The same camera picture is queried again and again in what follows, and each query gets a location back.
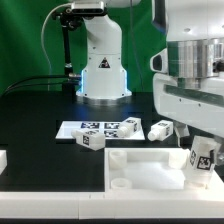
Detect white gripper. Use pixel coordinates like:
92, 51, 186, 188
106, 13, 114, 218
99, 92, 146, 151
153, 73, 224, 166

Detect white square tabletop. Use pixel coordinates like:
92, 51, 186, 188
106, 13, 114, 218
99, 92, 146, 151
104, 147, 224, 193

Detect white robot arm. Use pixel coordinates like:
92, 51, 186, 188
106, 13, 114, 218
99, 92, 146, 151
72, 0, 224, 165

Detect white marker sheet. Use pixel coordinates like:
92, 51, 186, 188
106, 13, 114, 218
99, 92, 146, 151
56, 121, 145, 140

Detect black cables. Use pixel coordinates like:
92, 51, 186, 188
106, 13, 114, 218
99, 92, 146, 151
2, 75, 82, 96

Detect black camera stand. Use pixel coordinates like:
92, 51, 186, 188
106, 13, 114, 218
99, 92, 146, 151
52, 7, 82, 95

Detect grey camera on stand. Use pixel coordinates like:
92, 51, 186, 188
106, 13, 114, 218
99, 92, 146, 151
71, 0, 106, 16

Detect grey cable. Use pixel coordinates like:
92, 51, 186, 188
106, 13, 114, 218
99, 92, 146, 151
40, 3, 72, 92

